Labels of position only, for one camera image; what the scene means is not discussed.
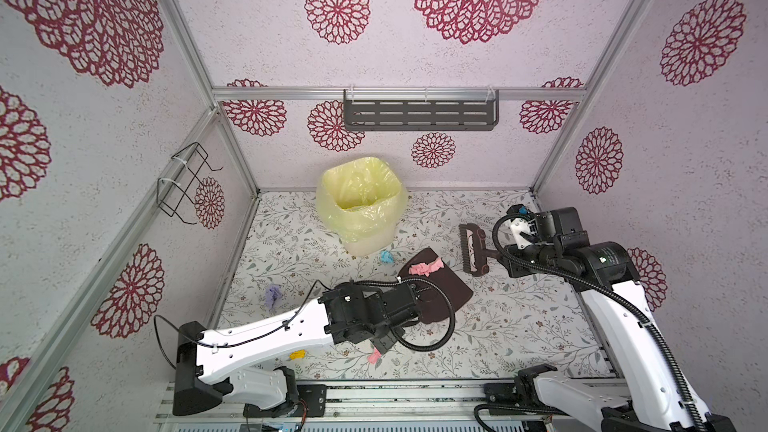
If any pink paper scrap long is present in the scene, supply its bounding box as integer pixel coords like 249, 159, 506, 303
368, 348, 382, 365

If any bin with yellow-green bag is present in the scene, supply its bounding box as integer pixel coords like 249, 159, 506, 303
316, 157, 408, 257

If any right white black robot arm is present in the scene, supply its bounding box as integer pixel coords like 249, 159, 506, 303
491, 205, 735, 431

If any light blue paper scrap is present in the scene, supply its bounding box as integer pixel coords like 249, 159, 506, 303
380, 250, 395, 264

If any yellow paper scrap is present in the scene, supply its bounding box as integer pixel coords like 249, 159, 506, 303
289, 350, 307, 361

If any purple paper scrap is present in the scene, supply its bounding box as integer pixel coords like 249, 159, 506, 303
264, 284, 283, 311

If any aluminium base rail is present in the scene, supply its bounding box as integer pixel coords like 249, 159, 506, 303
151, 378, 630, 430

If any dark grey wall shelf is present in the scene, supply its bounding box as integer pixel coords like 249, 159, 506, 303
342, 90, 499, 132

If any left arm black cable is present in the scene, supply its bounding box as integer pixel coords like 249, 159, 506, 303
153, 275, 457, 371

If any black wire wall rack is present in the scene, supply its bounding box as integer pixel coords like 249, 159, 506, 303
155, 142, 226, 230

